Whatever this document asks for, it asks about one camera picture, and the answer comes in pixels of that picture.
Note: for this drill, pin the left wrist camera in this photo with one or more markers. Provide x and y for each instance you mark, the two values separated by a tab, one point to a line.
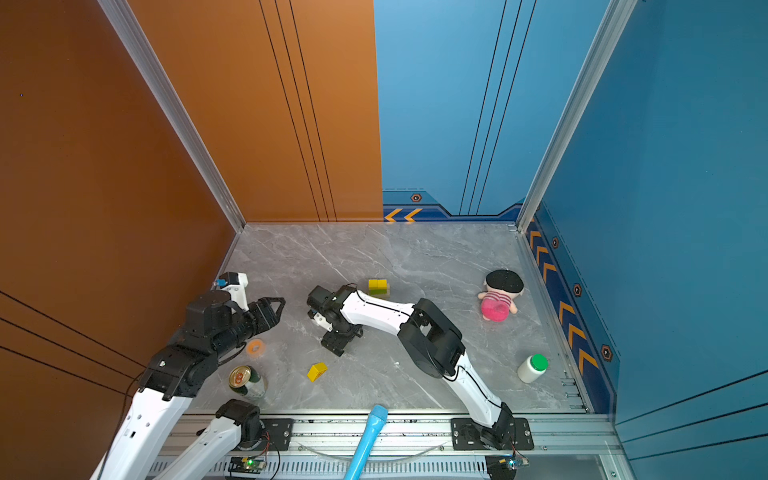
235	283

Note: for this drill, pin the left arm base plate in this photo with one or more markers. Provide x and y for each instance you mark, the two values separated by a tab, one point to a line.
268	434

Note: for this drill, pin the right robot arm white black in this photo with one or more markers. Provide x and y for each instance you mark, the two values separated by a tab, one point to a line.
432	341

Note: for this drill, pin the metal tin can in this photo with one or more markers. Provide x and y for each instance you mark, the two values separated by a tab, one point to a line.
247	382

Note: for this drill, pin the cyan tube pole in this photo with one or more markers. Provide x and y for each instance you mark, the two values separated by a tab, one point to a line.
376	420

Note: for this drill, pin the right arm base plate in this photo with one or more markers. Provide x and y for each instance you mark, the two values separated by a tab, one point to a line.
514	435

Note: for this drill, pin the small yellow cube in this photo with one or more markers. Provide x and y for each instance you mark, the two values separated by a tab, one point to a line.
378	284

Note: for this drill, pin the left circuit board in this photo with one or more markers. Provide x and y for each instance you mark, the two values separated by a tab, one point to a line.
246	465

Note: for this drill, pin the white bottle green cap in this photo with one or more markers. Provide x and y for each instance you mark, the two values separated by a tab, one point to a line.
532	368

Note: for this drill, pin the small orange cup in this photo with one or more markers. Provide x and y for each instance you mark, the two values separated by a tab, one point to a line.
255	348

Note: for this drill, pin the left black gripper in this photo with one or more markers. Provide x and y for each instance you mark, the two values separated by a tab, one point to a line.
265	313

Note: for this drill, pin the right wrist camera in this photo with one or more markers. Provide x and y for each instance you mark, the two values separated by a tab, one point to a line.
319	320

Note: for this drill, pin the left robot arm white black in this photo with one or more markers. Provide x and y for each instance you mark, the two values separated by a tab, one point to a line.
172	379

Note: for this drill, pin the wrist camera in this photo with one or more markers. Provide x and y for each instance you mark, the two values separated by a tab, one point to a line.
235	283
319	320

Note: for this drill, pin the yellow block near front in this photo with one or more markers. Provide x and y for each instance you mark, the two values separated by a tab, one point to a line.
316	371

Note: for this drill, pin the plush doll pink black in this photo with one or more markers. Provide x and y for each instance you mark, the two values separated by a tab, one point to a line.
497	300

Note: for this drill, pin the aluminium front rail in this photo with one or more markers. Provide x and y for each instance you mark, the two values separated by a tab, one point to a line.
329	446

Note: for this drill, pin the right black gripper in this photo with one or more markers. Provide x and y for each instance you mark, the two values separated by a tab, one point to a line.
335	346

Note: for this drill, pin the right circuit board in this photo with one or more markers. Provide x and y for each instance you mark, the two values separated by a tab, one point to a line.
505	467

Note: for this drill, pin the circuit board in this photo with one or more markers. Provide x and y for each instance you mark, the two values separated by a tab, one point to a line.
246	465
505	467

